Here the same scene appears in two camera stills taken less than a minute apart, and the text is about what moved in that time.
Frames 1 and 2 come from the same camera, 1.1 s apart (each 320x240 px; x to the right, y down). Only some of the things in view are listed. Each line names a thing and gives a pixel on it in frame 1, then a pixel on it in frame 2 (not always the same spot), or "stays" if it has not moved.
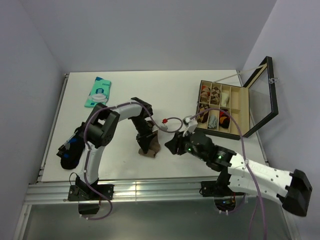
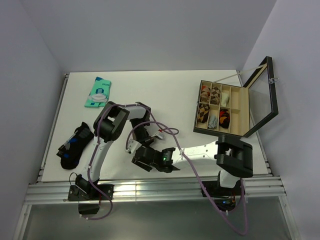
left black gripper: [144, 140] stays
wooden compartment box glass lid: [252, 105] stays
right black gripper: [173, 145] → [142, 165]
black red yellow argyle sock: [224, 119] stays
